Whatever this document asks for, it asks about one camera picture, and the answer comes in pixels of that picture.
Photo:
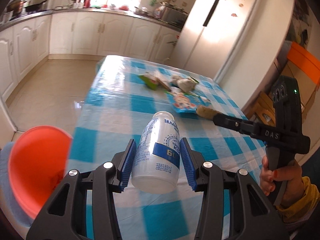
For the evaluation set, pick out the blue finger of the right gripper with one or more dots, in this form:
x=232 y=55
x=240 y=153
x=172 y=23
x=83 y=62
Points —
x=232 y=123

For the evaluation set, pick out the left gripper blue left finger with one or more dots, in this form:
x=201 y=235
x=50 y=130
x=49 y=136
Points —
x=63 y=216

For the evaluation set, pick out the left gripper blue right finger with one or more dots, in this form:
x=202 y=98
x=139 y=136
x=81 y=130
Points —
x=252 y=216

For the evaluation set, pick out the brown bread piece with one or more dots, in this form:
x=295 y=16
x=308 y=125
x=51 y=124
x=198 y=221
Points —
x=206 y=112

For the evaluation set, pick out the blue cartoon wet wipes pack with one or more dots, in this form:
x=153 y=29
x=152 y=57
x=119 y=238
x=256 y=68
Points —
x=186 y=103

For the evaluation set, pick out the white plastic bottle blue label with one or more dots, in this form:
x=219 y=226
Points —
x=156 y=166

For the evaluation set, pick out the yellow sleeve forearm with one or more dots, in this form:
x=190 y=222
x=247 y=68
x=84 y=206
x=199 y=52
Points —
x=303 y=207

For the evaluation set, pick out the orange plastic trash bucket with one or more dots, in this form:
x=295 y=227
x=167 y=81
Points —
x=36 y=165

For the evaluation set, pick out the white lower kitchen cabinets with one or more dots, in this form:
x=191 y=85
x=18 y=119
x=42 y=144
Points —
x=70 y=35

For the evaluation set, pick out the right hand red nails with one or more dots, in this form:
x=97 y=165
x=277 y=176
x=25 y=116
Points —
x=292 y=174

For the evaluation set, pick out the green snack bag with nuts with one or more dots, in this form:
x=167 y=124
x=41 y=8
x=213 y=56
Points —
x=192 y=80

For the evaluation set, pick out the white double door refrigerator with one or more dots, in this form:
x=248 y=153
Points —
x=211 y=34

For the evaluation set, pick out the green white snack bag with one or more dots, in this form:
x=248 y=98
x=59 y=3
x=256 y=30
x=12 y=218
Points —
x=149 y=80

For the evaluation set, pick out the blue white checkered tablecloth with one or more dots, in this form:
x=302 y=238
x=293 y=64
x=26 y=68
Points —
x=119 y=107

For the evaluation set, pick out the silver microwave oven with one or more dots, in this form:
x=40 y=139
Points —
x=172 y=16

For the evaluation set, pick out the black wok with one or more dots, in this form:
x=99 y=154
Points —
x=36 y=7

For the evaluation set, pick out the metal cooking pot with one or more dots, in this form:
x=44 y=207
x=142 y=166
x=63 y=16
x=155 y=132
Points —
x=15 y=6

